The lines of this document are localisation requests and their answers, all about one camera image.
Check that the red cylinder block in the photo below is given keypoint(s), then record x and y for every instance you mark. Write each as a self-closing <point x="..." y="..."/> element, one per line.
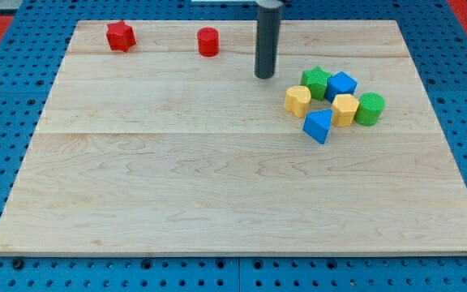
<point x="208" y="42"/>

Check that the green star block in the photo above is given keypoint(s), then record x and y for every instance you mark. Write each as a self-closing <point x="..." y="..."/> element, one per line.
<point x="316" y="80"/>

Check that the yellow hexagon block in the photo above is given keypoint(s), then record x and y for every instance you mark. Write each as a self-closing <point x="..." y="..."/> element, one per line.
<point x="344" y="108"/>

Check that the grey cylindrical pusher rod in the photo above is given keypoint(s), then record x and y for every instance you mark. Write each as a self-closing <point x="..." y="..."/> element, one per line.
<point x="267" y="37"/>

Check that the blue triangle block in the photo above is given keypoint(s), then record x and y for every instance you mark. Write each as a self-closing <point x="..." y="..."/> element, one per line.
<point x="317" y="125"/>

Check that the yellow heart block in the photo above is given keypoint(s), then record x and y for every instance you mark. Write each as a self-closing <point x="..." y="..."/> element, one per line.
<point x="297" y="100"/>

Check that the light wooden board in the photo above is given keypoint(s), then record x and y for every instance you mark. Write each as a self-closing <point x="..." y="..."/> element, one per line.
<point x="161" y="152"/>

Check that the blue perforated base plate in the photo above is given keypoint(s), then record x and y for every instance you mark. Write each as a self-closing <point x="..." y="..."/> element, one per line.
<point x="31" y="52"/>

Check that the green cylinder block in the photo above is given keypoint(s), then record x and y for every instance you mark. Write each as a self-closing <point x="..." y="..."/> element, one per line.
<point x="370" y="108"/>

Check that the red star block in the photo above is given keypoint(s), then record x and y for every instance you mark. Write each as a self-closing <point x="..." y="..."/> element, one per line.
<point x="120" y="36"/>

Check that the blue cube block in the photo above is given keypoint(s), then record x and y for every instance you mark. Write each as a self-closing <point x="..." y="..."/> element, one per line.
<point x="340" y="83"/>

